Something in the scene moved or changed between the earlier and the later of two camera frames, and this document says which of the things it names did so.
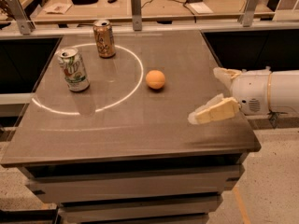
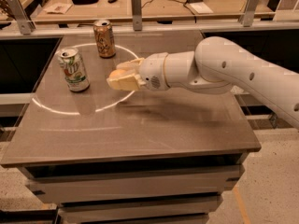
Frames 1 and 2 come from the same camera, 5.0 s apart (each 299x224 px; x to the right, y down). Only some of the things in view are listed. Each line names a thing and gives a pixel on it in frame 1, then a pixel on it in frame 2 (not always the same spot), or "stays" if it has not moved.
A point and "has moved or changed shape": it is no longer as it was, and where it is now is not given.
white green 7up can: [74, 70] stays
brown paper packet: [57, 7] stays
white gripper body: [251, 90] -> [151, 71]
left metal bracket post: [25, 26] stays
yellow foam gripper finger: [219, 107] -> [125, 82]
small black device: [112, 0] stays
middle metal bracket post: [136, 9] stays
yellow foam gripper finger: [225, 76] -> [132, 65]
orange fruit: [155, 78] has moved or changed shape
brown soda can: [105, 38] stays
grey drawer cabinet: [122, 152] stays
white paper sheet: [201, 7] stays
